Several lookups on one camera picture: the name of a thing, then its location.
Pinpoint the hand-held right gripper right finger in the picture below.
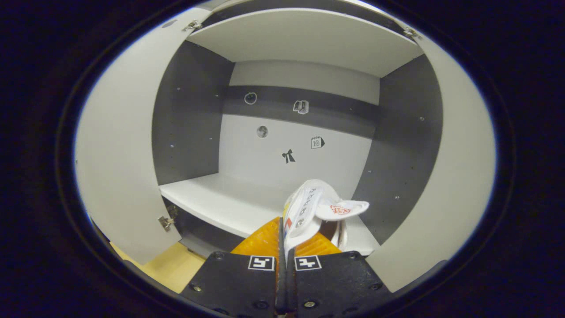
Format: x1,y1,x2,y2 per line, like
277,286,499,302
286,232,394,317

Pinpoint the grey cabinet door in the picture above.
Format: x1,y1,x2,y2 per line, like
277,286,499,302
75,7,212,265
366,26,497,294

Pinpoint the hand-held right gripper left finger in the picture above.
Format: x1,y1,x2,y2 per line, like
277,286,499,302
180,216,288,317

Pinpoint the white canvas shoe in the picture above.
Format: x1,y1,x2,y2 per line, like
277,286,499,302
282,179,370,261

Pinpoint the grey white shoe cabinet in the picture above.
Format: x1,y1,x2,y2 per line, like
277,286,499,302
152,0,444,265

